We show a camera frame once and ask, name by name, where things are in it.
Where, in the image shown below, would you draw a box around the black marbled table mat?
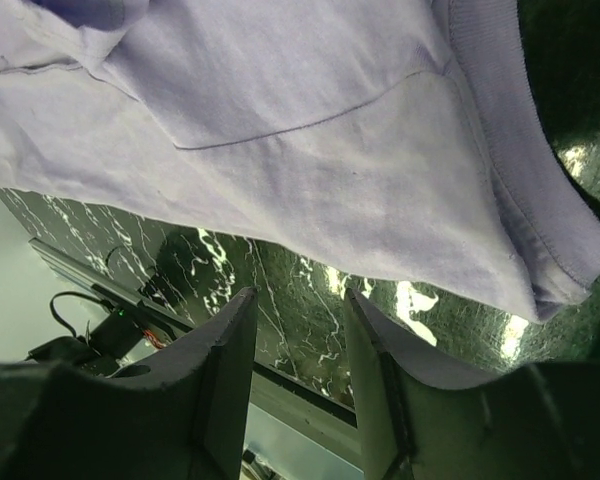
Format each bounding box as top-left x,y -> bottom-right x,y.
0,1 -> 600,403

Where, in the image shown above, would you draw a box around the lavender t shirt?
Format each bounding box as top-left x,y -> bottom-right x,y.
0,1 -> 600,322

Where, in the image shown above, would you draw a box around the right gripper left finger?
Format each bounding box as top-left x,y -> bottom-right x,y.
0,288 -> 257,479

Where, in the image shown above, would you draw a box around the right connector board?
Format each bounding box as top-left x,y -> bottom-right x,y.
85,305 -> 175,360

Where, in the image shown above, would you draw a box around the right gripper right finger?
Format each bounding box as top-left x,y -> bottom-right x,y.
345,289 -> 600,479

